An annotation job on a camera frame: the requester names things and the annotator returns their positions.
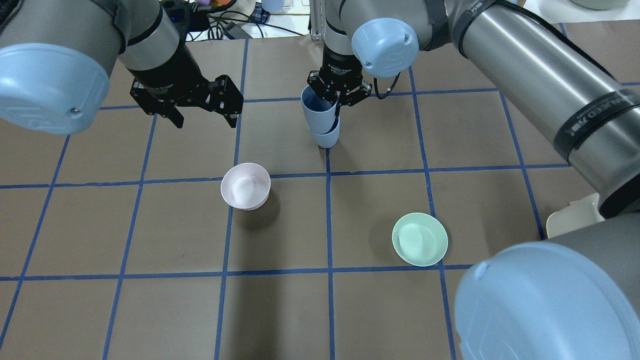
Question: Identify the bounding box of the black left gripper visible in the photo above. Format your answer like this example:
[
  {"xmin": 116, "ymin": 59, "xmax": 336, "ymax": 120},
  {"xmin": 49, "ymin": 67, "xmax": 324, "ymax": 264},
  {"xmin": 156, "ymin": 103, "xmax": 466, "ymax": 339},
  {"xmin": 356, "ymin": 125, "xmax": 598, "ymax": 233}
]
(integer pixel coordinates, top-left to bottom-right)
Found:
[{"xmin": 130, "ymin": 45, "xmax": 244, "ymax": 129}]

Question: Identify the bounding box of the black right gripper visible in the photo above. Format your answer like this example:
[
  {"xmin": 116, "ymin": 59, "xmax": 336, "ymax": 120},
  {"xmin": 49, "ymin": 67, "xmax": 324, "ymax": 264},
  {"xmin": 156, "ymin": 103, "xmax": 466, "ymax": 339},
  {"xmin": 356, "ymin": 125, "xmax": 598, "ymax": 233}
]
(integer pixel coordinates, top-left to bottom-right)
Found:
[{"xmin": 307, "ymin": 47, "xmax": 373, "ymax": 118}]

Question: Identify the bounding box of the blue cup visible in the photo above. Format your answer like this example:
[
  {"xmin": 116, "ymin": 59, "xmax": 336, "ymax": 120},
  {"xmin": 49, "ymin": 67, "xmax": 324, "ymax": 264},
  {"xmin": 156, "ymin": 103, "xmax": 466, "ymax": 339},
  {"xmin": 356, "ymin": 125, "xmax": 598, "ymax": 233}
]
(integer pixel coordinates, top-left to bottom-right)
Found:
[
  {"xmin": 307, "ymin": 116, "xmax": 341, "ymax": 149},
  {"xmin": 300, "ymin": 85, "xmax": 340, "ymax": 135}
]

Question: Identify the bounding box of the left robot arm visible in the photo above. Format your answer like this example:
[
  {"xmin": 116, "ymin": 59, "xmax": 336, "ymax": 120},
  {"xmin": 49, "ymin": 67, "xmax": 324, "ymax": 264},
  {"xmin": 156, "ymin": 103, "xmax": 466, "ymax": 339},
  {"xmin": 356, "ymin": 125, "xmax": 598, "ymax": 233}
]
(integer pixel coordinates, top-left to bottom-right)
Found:
[{"xmin": 0, "ymin": 0, "xmax": 244, "ymax": 135}]

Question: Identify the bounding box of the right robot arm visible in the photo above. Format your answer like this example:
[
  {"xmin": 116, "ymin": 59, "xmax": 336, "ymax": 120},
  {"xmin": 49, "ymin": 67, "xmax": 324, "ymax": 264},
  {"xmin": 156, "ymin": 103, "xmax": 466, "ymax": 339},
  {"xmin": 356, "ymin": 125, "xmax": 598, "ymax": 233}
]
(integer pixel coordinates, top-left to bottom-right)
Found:
[{"xmin": 324, "ymin": 2, "xmax": 594, "ymax": 360}]

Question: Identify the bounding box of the pink bowl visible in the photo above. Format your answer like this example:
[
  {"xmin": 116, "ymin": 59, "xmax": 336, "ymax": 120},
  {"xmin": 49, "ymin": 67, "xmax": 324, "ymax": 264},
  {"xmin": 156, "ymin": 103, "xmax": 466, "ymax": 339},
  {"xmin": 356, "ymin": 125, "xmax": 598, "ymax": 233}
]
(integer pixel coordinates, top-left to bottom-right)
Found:
[{"xmin": 220, "ymin": 162, "xmax": 272, "ymax": 211}]

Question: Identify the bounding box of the green bowl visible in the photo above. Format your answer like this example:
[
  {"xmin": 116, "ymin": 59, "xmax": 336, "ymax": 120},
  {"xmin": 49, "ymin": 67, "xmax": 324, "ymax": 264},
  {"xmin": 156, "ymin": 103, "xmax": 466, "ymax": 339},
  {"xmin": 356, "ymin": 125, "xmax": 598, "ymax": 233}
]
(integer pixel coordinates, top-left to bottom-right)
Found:
[{"xmin": 391, "ymin": 212, "xmax": 450, "ymax": 267}]

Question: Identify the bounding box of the cream toaster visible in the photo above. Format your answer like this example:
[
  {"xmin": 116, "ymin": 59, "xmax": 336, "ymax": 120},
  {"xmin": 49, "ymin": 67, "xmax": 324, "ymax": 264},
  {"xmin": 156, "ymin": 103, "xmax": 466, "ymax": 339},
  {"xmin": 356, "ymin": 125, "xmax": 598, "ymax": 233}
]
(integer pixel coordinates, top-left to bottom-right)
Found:
[{"xmin": 545, "ymin": 193, "xmax": 605, "ymax": 239}]

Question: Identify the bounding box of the aluminium frame post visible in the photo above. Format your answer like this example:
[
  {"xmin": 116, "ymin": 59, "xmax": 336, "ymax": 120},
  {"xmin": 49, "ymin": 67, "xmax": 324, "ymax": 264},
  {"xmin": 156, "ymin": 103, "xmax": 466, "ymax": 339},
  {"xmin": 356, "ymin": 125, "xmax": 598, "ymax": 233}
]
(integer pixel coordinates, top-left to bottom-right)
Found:
[{"xmin": 308, "ymin": 0, "xmax": 326, "ymax": 42}]

